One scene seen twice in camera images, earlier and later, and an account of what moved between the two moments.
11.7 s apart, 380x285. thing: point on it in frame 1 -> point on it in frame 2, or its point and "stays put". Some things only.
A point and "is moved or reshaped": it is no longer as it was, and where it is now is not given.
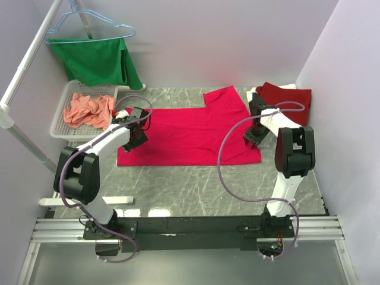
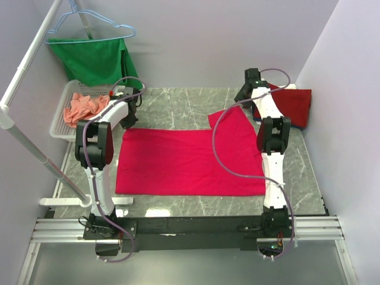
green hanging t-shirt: (97, 62) stays put
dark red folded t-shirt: (273, 95) stays put
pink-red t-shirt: (214, 134) is moved or reshaped
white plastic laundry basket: (60, 129) stays put
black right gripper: (256, 141) -> (238, 97)
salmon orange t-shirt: (95, 113) stays put
